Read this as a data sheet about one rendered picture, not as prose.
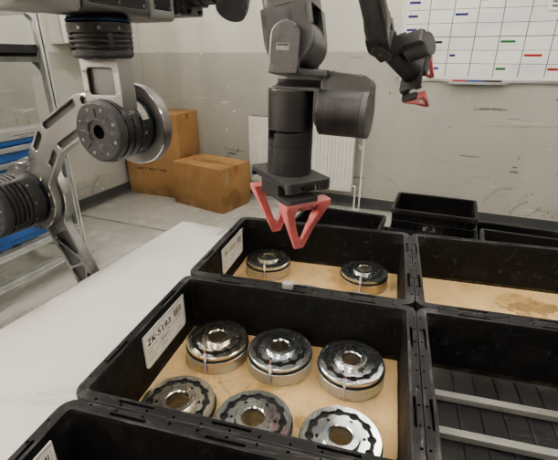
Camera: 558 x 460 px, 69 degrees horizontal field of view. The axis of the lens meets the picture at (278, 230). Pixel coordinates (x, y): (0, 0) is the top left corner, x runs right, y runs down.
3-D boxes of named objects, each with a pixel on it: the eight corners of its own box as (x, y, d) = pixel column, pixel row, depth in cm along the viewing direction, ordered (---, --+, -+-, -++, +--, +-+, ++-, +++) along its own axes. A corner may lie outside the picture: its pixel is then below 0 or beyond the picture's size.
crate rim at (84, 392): (72, 411, 48) (68, 395, 48) (187, 285, 75) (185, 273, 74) (425, 497, 39) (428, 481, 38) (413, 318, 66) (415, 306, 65)
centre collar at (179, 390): (152, 412, 54) (151, 408, 54) (171, 385, 58) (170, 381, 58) (184, 421, 53) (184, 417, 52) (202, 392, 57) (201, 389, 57)
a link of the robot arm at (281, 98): (279, 77, 52) (260, 79, 48) (331, 78, 50) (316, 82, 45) (278, 130, 55) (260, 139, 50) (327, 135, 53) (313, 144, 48)
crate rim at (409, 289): (187, 285, 75) (186, 273, 74) (242, 224, 102) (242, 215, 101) (413, 318, 66) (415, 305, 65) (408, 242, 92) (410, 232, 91)
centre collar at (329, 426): (315, 448, 49) (315, 444, 49) (325, 417, 53) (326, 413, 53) (356, 462, 47) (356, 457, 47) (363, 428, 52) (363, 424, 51)
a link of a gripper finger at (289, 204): (300, 230, 61) (303, 169, 57) (328, 249, 55) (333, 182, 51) (259, 238, 58) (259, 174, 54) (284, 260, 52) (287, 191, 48)
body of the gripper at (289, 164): (290, 172, 60) (292, 120, 57) (331, 192, 52) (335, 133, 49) (250, 177, 57) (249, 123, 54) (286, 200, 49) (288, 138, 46)
